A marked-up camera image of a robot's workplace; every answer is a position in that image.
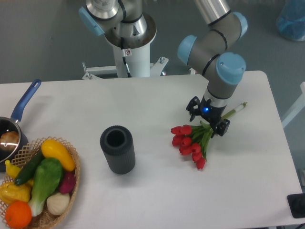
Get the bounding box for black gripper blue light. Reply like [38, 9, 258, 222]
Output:
[186, 96, 230, 138]

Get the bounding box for red tulip bouquet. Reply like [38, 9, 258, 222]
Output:
[171, 102, 248, 170]

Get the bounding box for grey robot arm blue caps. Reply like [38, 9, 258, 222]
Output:
[79, 0, 248, 135]

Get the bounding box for dark grey ribbed vase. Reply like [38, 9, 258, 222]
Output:
[100, 125, 136, 175]

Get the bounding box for black device at edge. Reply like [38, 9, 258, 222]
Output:
[287, 193, 305, 219]

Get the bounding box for blue mesh bag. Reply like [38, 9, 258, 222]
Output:
[276, 0, 305, 42]

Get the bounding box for purple red onion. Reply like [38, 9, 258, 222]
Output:
[59, 172, 76, 194]

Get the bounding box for yellow squash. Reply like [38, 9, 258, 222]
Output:
[41, 139, 76, 172]

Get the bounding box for green bok choy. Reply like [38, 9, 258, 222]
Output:
[28, 158, 63, 217]

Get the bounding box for white garlic bulb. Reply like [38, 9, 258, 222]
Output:
[47, 192, 70, 216]

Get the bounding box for green cucumber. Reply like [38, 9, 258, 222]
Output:
[14, 151, 45, 186]

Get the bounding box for woven wicker basket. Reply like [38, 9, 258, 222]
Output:
[0, 136, 81, 229]

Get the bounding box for brown bread in pan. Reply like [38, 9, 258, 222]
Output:
[0, 131, 19, 146]

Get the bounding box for small yellow banana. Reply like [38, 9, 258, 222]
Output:
[5, 160, 21, 179]

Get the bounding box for yellow bell pepper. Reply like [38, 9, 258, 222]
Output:
[0, 182, 31, 205]

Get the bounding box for orange fruit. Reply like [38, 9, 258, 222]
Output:
[5, 201, 32, 229]

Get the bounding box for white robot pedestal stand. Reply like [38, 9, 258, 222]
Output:
[79, 8, 169, 79]

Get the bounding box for white frame at right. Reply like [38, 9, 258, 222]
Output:
[281, 82, 305, 128]

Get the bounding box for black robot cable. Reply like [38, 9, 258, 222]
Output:
[120, 37, 132, 78]

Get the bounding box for blue handled saucepan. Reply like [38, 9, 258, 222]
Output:
[0, 79, 41, 172]

